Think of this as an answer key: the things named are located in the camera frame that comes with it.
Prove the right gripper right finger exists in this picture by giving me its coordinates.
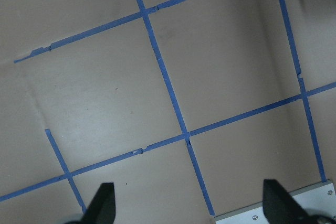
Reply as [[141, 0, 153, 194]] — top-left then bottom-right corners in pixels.
[[262, 179, 312, 224]]

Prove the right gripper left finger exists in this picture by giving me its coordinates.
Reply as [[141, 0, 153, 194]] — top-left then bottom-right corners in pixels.
[[79, 183, 116, 224]]

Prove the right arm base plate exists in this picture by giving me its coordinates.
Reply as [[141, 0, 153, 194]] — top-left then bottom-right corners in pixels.
[[214, 179, 335, 223]]

